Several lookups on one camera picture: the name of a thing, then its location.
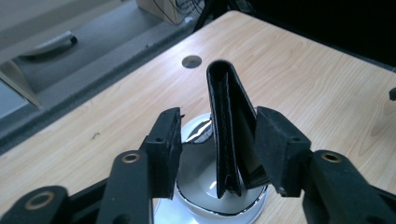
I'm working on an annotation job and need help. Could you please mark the black stand legs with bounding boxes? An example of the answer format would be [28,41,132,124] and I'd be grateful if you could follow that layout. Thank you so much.
[192,0,251,33]

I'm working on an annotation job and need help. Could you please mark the white bowl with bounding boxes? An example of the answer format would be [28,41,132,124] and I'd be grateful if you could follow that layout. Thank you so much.
[153,112,270,224]

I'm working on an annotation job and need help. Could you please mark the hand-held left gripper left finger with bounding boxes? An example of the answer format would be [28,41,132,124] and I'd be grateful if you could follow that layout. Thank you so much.
[139,106,184,201]

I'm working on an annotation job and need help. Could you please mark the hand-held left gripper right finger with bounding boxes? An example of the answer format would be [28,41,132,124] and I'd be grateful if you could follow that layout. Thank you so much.
[254,105,313,198]

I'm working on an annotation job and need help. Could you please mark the grey round table cap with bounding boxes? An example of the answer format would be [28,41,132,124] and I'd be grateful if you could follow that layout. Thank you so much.
[181,54,203,69]

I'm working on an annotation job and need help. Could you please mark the white handle with black tip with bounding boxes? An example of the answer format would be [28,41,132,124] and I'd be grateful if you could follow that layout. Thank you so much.
[19,30,78,58]

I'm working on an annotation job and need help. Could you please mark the white slanted panel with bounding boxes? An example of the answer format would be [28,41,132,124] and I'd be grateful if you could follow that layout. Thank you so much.
[0,60,43,119]

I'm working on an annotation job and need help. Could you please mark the black cables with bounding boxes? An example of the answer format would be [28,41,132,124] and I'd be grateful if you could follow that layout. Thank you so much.
[174,0,207,17]

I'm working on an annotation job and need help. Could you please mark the cardboard box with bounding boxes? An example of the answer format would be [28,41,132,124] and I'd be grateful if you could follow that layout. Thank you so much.
[134,0,207,25]

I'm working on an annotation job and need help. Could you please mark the black leather wallet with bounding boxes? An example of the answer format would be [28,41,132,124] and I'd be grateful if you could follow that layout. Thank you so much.
[205,60,271,200]

